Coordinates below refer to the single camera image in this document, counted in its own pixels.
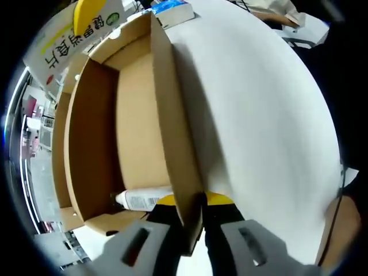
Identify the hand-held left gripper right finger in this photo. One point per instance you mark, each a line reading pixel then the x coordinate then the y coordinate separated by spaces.
pixel 221 212

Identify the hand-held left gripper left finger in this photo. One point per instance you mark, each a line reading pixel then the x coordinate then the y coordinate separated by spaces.
pixel 164 218

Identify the white bottle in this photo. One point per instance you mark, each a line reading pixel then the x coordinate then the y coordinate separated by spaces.
pixel 143 198

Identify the white barcode carton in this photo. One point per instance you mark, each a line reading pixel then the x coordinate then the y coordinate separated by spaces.
pixel 57 54

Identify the light blue cotton pad pack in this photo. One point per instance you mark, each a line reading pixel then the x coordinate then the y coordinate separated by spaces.
pixel 175 13

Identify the brown cardboard shoe box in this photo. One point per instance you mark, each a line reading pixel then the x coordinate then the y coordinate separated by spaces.
pixel 138 129

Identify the red wall display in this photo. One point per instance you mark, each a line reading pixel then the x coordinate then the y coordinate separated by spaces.
pixel 31 105

